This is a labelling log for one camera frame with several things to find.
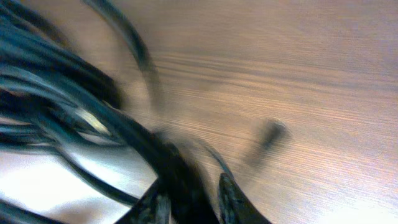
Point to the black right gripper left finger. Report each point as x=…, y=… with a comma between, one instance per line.
x=154, y=207

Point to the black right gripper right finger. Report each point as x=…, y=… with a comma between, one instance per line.
x=235, y=207

